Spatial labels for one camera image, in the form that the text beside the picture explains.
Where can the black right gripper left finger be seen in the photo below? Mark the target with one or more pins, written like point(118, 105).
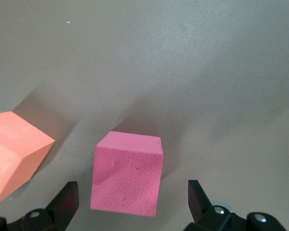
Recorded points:
point(62, 207)

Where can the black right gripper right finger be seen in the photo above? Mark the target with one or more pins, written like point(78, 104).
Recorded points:
point(200, 209)

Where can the red foam cube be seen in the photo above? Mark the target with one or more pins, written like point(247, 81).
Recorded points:
point(127, 178)

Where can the orange foam cube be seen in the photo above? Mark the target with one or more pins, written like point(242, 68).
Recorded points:
point(12, 154)

